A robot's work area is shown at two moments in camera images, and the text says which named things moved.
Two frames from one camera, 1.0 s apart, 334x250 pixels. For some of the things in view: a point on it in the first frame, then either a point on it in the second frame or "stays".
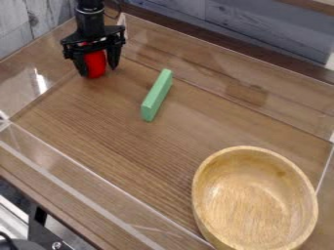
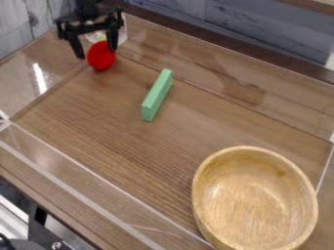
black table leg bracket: (39, 232) stays
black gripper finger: (79, 59) to (75, 39)
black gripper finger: (114, 52) to (113, 38)
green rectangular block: (157, 96) stays
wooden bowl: (254, 199) stays
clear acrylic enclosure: (197, 148) stays
